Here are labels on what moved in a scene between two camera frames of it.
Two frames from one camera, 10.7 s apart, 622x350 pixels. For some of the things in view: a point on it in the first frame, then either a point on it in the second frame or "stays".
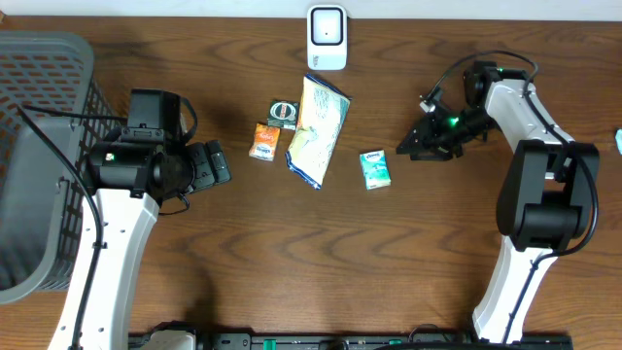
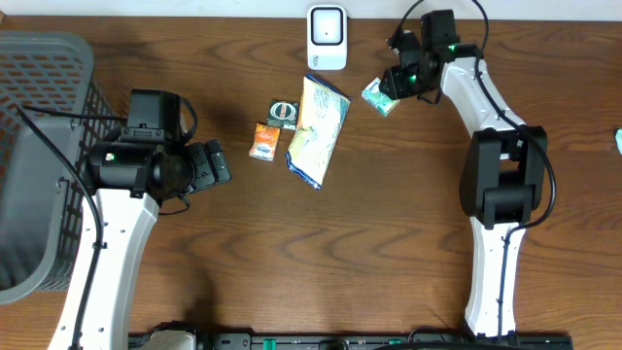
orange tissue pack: [264, 142] stays
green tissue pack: [374, 169] -> [377, 99]
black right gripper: [429, 138] -> [396, 87]
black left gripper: [204, 155] stays
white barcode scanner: [327, 38] stays
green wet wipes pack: [618, 137] stays
